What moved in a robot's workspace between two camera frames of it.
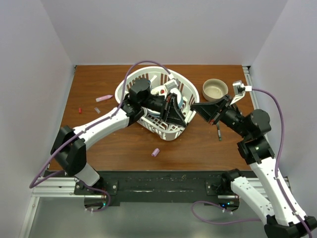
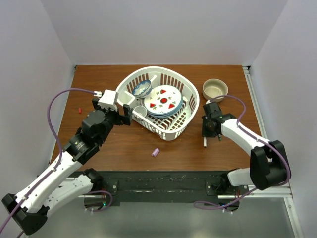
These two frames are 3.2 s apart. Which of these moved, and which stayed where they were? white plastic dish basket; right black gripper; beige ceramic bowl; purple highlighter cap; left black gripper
Moved: right black gripper; left black gripper
Stayed: beige ceramic bowl; white plastic dish basket; purple highlighter cap
